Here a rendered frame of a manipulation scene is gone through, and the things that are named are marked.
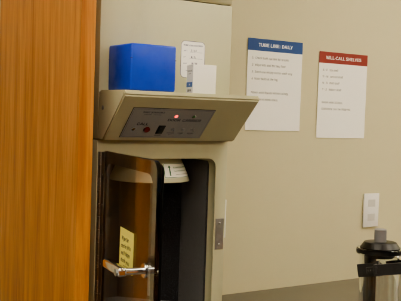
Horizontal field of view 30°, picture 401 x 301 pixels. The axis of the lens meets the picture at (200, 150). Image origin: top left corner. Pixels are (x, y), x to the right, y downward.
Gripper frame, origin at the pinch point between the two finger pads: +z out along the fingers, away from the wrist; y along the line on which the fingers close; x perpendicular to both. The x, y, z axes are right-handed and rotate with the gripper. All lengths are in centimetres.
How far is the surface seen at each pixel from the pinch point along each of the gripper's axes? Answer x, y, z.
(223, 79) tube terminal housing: -45, 35, 6
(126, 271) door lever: -5, 72, -12
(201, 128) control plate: -33, 44, 4
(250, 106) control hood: -37, 35, -2
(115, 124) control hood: -33, 64, 3
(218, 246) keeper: -8.4, 35.2, 14.8
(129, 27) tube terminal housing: -54, 59, 4
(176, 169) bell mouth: -26, 45, 14
